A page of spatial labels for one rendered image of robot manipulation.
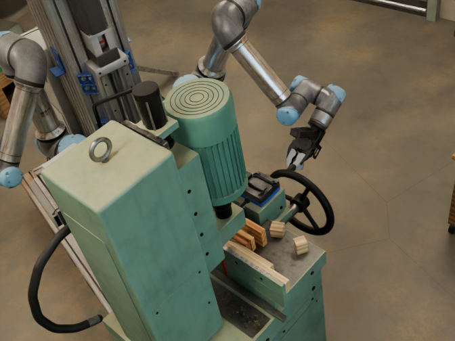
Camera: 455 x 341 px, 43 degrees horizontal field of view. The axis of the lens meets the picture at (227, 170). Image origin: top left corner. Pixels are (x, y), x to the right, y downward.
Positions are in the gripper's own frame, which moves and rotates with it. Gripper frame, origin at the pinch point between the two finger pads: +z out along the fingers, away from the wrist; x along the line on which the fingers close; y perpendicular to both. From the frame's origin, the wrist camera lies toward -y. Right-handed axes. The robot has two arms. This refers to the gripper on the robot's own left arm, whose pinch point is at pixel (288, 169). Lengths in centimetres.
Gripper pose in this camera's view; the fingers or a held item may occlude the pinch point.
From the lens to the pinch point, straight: 212.4
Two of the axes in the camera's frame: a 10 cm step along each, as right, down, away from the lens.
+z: -5.0, 8.6, -0.6
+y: 4.7, 3.2, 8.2
